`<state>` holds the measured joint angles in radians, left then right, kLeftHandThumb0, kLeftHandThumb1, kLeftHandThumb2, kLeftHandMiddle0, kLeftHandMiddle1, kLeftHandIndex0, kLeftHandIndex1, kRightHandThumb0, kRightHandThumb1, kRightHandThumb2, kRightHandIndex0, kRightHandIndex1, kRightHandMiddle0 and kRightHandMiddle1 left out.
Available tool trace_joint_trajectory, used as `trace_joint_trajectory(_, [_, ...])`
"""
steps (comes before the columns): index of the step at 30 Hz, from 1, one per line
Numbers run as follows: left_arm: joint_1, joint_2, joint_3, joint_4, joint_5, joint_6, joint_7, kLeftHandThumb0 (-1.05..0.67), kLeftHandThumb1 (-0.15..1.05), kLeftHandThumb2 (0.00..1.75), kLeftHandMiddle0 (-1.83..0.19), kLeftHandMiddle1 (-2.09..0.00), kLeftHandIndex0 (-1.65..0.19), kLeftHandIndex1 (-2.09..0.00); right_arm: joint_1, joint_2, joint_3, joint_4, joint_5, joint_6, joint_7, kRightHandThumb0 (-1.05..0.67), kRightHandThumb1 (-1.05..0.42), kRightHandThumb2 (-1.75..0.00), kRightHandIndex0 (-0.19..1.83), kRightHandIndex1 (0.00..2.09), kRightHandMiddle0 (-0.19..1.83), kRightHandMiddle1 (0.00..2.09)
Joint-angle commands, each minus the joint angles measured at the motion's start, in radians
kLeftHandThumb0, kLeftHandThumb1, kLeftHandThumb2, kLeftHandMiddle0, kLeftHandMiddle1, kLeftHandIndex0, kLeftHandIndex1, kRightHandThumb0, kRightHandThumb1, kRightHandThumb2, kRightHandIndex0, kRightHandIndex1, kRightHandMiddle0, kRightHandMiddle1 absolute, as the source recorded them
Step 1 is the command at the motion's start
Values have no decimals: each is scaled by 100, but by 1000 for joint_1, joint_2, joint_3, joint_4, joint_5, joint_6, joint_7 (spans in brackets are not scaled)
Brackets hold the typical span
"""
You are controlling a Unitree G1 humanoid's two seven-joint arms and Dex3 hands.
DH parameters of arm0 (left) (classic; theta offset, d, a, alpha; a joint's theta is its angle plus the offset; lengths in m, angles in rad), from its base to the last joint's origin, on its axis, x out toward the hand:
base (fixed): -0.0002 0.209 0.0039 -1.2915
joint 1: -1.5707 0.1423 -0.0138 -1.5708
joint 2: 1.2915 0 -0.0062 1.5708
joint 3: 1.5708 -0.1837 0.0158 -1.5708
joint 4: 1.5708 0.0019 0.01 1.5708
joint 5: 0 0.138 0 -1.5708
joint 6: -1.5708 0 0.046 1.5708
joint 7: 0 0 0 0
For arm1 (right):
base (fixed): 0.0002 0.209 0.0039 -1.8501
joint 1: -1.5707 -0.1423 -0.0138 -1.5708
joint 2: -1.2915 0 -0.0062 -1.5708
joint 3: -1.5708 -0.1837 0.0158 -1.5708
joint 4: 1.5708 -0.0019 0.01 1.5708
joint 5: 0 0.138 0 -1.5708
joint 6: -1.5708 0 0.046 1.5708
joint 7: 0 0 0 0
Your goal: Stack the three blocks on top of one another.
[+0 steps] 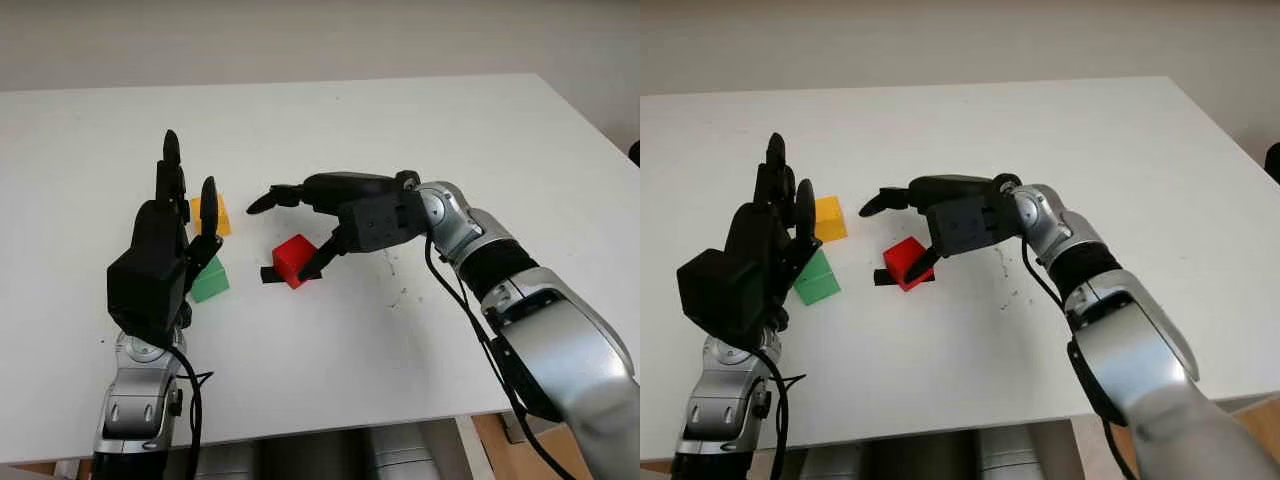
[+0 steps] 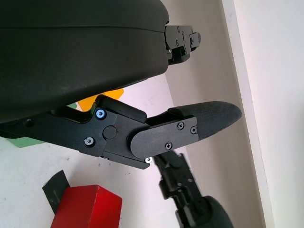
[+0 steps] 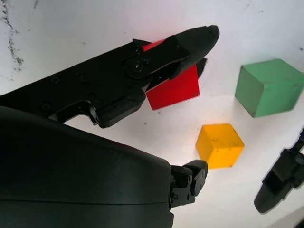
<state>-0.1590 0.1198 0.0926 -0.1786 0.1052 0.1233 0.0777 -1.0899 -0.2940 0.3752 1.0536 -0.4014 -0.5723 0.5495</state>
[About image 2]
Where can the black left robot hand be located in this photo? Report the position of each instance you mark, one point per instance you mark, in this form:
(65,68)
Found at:
(71,47)

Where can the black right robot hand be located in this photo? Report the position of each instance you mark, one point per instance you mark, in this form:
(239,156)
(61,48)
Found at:
(190,209)

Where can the yellow wooden block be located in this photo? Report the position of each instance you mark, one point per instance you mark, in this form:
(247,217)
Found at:
(104,98)

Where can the red wooden block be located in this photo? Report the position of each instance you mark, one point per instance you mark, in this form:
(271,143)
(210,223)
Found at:
(88,209)

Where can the green wooden block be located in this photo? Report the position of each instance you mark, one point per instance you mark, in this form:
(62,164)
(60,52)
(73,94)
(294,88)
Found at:
(23,144)

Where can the black tape strip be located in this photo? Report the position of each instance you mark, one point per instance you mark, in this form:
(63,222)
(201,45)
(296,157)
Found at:
(55,187)

